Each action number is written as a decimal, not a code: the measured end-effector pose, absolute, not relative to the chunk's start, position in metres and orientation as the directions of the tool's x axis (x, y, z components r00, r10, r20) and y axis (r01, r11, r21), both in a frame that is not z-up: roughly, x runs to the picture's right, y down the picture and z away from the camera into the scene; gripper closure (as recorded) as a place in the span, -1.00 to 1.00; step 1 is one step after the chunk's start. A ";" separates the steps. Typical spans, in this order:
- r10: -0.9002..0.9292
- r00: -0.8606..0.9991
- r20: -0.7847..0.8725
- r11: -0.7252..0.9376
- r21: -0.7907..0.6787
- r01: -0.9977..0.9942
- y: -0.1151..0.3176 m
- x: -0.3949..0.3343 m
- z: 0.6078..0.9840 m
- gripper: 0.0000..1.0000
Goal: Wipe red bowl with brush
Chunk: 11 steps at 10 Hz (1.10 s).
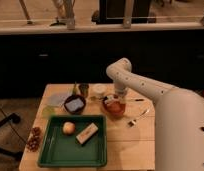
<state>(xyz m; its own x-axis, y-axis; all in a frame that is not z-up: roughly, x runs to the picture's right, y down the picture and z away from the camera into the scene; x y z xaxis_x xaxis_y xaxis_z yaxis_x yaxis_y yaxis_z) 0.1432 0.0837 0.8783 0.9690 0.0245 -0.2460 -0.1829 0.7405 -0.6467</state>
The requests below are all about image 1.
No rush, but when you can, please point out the red bowl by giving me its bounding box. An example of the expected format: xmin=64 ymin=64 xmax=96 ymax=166
xmin=102 ymin=97 xmax=126 ymax=117

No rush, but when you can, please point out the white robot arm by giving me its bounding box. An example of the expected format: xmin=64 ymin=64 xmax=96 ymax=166
xmin=106 ymin=58 xmax=204 ymax=171

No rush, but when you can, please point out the dark bowl with blue sponge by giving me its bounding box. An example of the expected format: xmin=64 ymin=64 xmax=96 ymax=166
xmin=64 ymin=95 xmax=86 ymax=114

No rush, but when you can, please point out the wooden block brush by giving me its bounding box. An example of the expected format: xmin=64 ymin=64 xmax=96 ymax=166
xmin=76 ymin=123 xmax=98 ymax=145

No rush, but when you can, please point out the dark metal cup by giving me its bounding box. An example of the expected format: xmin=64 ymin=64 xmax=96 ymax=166
xmin=78 ymin=83 xmax=89 ymax=98

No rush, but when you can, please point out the green small bottle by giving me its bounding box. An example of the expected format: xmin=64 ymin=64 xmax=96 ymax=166
xmin=72 ymin=82 xmax=78 ymax=95

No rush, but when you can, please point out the yellow round fruit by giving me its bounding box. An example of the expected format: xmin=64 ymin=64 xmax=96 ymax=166
xmin=63 ymin=122 xmax=75 ymax=135

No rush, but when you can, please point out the green plastic tray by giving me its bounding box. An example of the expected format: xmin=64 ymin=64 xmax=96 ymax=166
xmin=38 ymin=115 xmax=107 ymax=168

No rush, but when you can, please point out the clear plastic lid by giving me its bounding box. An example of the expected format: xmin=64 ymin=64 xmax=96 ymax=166
xmin=47 ymin=92 xmax=70 ymax=107

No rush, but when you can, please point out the brown pine cone cluster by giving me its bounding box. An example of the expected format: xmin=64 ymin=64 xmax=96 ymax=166
xmin=26 ymin=127 xmax=41 ymax=152

